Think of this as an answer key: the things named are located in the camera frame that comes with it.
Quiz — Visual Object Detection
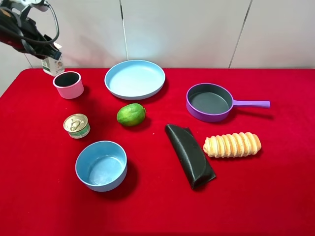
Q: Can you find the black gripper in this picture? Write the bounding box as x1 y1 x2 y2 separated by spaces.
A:
20 17 62 60

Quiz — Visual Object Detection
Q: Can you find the small white milk carton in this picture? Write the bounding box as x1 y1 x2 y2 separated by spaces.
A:
41 42 65 77

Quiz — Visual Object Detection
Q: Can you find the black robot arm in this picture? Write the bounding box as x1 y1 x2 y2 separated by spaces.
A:
0 4 62 60

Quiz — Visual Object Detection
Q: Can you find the pink saucepan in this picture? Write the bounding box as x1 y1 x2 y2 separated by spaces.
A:
53 71 84 99

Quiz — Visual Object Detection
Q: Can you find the small tin can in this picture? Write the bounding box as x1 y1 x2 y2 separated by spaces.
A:
63 114 91 139

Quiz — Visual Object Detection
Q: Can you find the light blue plate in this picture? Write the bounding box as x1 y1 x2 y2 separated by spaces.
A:
104 60 165 101

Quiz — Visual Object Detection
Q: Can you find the green lime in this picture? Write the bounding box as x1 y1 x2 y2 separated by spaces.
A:
117 103 146 126

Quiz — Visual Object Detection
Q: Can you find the light blue bowl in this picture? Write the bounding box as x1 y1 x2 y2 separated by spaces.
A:
75 141 127 192

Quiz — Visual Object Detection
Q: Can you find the purple frying pan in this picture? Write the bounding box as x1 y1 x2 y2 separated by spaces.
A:
186 83 270 122

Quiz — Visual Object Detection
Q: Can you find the black glasses case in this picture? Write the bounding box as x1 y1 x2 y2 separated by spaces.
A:
165 124 216 189

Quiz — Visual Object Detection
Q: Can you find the striped bread roll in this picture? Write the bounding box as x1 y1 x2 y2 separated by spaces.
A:
202 132 262 158

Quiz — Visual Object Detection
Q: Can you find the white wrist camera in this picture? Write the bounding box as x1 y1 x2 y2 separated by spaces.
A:
10 0 49 12

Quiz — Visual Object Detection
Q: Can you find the black cable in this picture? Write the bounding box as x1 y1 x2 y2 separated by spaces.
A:
0 2 60 54

